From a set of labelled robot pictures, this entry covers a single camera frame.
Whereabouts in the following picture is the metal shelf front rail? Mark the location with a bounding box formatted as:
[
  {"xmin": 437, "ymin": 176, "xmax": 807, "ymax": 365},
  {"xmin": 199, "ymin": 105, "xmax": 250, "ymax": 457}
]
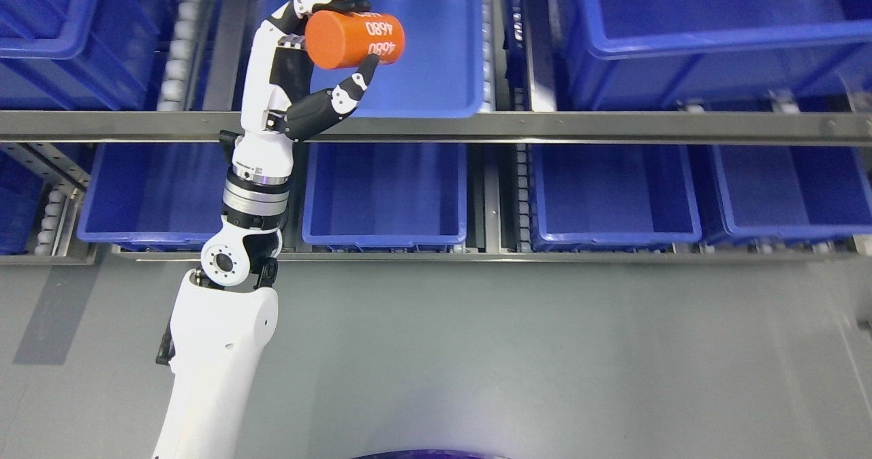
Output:
[{"xmin": 1, "ymin": 110, "xmax": 871, "ymax": 146}]

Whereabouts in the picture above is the white roller track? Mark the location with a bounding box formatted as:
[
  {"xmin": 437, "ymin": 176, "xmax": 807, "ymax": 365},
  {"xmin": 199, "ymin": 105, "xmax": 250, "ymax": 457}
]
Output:
[
  {"xmin": 478, "ymin": 0, "xmax": 497, "ymax": 112},
  {"xmin": 156, "ymin": 0, "xmax": 204, "ymax": 112}
]

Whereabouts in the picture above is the orange cylindrical capacitor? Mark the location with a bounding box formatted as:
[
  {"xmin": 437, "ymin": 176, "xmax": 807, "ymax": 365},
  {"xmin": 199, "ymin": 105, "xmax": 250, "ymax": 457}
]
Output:
[{"xmin": 303, "ymin": 10, "xmax": 406, "ymax": 70}]

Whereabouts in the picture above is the blue bin lower centre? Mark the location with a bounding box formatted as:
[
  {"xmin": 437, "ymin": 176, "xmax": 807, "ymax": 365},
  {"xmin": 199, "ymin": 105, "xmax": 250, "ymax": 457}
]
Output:
[{"xmin": 301, "ymin": 142, "xmax": 468, "ymax": 251}]

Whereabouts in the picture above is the large blue bin upper right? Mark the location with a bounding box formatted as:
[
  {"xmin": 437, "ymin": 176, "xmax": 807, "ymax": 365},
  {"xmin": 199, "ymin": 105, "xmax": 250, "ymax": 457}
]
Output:
[{"xmin": 557, "ymin": 0, "xmax": 871, "ymax": 110}]

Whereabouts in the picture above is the white roller track right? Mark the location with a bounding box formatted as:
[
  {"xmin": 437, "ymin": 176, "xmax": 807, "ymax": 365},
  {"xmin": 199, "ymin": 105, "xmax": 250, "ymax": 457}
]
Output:
[{"xmin": 478, "ymin": 0, "xmax": 497, "ymax": 112}]

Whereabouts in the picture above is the blue bin far right lower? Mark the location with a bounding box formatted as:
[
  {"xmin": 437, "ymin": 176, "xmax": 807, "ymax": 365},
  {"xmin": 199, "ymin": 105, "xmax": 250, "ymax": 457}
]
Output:
[{"xmin": 689, "ymin": 145, "xmax": 871, "ymax": 246}]

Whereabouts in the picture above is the shallow blue tray bin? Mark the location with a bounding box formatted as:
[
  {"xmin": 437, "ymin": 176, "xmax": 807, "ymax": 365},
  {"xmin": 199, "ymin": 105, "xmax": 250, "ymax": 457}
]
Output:
[{"xmin": 252, "ymin": 0, "xmax": 484, "ymax": 118}]

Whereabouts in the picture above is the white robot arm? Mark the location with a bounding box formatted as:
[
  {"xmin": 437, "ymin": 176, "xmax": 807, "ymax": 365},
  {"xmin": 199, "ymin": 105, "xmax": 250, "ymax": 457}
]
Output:
[{"xmin": 153, "ymin": 170, "xmax": 290, "ymax": 458}]

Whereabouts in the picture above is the white roller track left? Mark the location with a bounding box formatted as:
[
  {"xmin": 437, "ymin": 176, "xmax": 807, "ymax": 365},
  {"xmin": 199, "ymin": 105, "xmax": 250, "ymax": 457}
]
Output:
[{"xmin": 156, "ymin": 0, "xmax": 204, "ymax": 112}]

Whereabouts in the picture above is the blue bin upper left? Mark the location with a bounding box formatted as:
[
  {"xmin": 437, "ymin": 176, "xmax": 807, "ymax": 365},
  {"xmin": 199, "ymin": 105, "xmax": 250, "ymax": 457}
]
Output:
[{"xmin": 1, "ymin": 0, "xmax": 180, "ymax": 111}]

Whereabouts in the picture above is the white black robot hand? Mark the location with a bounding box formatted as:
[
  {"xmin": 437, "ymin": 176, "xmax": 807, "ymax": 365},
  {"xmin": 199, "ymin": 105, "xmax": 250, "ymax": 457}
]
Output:
[{"xmin": 228, "ymin": 0, "xmax": 381, "ymax": 186}]

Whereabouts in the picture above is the blue bin far left lower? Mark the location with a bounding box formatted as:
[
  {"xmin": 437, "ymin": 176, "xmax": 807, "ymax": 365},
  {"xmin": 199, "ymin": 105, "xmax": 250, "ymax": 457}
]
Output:
[{"xmin": 1, "ymin": 152, "xmax": 46, "ymax": 255}]

